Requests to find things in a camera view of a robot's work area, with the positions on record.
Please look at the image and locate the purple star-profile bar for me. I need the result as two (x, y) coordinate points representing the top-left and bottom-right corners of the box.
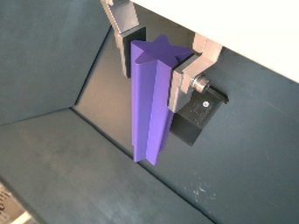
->
(131, 35), (191, 165)

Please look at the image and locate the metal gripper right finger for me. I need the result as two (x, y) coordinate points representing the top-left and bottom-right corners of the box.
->
(168, 33), (222, 113)

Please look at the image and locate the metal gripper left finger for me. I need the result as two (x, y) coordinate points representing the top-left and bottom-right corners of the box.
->
(100, 0), (146, 78)

